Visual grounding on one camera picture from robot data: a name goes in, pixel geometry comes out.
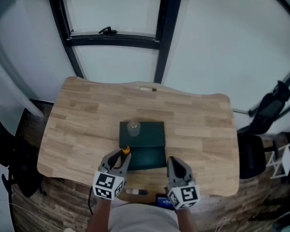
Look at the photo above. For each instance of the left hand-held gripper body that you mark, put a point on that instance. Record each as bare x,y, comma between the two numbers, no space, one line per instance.
107,184

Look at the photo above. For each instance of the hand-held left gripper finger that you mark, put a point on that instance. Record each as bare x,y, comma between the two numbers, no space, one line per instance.
106,161
125,168

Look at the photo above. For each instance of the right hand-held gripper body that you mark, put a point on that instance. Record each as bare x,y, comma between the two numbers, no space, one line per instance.
187,194

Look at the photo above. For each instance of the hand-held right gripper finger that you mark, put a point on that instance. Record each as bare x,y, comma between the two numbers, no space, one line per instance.
170,173
188,174

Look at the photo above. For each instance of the dark green box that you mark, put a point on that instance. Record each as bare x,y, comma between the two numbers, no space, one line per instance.
149,139

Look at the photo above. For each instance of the person's right forearm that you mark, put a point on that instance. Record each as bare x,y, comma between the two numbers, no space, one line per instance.
187,221

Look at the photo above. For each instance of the person's left forearm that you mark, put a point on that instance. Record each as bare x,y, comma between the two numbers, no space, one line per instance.
99,216

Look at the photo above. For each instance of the phone with blue screen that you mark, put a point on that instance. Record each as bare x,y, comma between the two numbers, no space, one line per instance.
163,202

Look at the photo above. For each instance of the clear glass bottle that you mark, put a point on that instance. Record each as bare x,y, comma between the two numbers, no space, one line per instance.
134,129

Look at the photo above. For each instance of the person's light grey clothing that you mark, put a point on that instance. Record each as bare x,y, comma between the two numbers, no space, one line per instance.
142,219

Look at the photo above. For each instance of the black office chair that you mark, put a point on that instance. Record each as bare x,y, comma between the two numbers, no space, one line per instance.
14,153
268,115

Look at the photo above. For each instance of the white folding stool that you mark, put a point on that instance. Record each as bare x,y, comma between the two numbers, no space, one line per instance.
287,157

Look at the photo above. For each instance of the white wall pipe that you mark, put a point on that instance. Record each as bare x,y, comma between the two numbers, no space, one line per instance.
19,91

